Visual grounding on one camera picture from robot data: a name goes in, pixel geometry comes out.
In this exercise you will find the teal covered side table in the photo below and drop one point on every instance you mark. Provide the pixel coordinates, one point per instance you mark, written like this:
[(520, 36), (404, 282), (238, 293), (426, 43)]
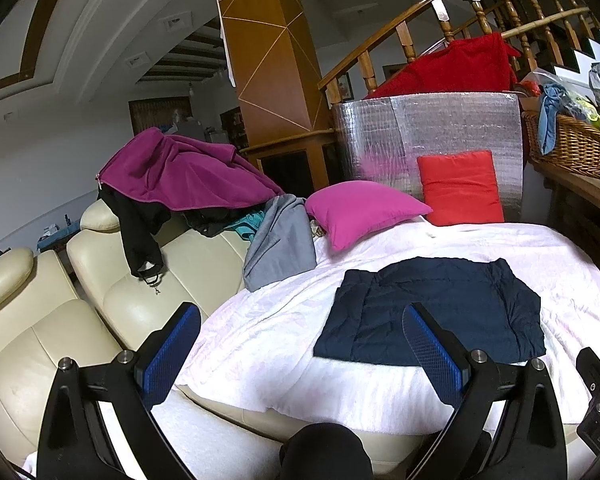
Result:
[(55, 232)]

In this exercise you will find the cream leather sofa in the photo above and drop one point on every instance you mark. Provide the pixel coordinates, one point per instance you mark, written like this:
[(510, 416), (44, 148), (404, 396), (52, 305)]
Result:
[(25, 350)]

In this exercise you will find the magenta fleece jacket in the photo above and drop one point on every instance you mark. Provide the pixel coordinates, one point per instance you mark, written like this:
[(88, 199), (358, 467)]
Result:
[(180, 170)]

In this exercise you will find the pale pink fleece blanket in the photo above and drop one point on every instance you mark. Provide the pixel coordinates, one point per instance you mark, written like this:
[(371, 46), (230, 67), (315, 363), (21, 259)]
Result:
[(280, 340)]

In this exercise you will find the curved wooden ledge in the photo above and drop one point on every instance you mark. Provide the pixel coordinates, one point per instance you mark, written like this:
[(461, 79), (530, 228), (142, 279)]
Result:
[(580, 190)]

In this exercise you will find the beige patterned cloth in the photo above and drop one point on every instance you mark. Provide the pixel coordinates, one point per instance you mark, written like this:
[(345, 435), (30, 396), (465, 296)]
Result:
[(317, 229)]

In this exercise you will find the magenta pillow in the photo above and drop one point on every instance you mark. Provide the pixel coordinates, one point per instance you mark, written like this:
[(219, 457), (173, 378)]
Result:
[(360, 212)]

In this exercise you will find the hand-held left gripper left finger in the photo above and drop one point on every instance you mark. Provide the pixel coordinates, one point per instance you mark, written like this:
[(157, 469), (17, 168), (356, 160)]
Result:
[(172, 350)]

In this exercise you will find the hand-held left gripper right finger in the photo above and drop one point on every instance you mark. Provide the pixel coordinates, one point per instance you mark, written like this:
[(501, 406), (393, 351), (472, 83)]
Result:
[(432, 355)]

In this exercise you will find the wooden base cabinet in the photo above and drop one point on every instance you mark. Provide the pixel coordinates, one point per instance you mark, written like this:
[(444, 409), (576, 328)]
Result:
[(290, 165)]

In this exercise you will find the grey garment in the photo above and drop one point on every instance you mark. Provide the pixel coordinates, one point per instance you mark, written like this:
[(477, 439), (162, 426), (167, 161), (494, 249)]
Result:
[(280, 245)]

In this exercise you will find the navy puffer jacket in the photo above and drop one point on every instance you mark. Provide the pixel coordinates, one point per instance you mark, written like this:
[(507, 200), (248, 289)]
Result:
[(375, 310)]

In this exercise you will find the blue cloth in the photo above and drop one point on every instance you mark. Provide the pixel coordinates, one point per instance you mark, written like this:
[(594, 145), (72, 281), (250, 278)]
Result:
[(550, 110)]

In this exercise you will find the wicker basket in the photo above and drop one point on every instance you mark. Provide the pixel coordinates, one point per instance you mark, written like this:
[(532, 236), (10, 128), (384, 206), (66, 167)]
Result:
[(570, 147)]

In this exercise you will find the red pillow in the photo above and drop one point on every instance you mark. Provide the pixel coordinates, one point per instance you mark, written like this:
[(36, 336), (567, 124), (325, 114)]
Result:
[(460, 187)]

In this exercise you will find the red blanket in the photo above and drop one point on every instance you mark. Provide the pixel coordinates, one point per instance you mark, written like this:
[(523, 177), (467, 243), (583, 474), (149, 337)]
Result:
[(455, 67)]

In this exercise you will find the person's black trouser knee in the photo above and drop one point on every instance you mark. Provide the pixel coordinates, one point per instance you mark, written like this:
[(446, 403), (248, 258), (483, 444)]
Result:
[(325, 452)]

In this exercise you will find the silver foil insulation sheet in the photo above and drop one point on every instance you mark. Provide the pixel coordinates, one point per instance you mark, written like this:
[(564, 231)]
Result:
[(430, 130)]

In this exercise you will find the wooden stair railing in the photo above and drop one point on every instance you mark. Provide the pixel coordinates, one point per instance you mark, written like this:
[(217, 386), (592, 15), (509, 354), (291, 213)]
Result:
[(410, 42)]

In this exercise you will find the framed wall picture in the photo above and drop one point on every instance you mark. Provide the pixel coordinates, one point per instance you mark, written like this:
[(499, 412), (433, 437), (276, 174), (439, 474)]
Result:
[(346, 87)]

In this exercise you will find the wooden pillar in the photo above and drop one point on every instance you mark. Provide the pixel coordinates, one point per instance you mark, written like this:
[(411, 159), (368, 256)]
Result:
[(265, 45)]

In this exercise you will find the teal garment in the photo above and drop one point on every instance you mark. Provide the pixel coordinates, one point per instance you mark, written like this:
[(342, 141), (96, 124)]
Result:
[(245, 227)]

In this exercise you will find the black garment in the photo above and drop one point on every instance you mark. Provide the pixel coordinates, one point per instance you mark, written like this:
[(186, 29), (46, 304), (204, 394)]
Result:
[(135, 230)]

